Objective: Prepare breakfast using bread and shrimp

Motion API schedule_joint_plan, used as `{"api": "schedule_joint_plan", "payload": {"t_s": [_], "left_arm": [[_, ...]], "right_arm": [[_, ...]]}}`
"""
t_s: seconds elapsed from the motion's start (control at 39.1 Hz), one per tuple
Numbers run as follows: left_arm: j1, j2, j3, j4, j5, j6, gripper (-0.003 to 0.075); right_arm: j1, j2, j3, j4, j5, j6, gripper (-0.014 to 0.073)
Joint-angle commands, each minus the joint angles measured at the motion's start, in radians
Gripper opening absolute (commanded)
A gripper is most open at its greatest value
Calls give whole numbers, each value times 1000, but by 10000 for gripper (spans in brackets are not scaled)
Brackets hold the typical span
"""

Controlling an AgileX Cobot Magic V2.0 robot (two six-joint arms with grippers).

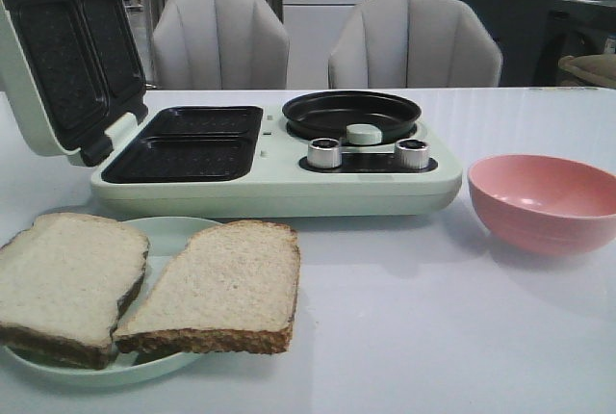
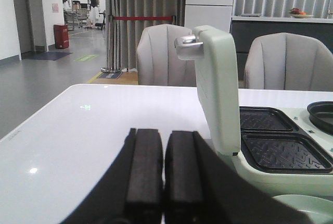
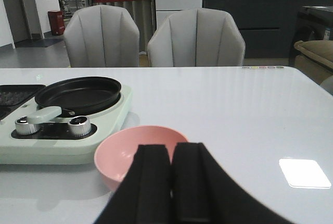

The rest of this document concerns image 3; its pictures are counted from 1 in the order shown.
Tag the red trash bin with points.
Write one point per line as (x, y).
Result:
(56, 22)

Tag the dark grey sideboard counter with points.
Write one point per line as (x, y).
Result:
(267, 26)

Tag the pink plastic bowl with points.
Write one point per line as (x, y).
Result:
(114, 155)

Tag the silver control knob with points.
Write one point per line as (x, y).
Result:
(24, 128)
(79, 126)

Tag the left grey upholstered chair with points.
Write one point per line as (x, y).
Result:
(102, 36)

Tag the right silver control knob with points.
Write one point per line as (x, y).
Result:
(79, 126)

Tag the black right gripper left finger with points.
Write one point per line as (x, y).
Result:
(144, 195)

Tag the left silver control knob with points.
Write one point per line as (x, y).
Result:
(24, 128)

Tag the black round frying pan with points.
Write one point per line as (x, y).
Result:
(75, 97)

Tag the right grey upholstered chair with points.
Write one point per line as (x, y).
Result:
(197, 37)

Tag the grey upholstered chair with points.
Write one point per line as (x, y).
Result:
(197, 37)
(102, 36)

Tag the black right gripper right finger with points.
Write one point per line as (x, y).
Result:
(204, 193)

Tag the mint green breakfast maker base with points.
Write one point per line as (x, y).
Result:
(53, 144)

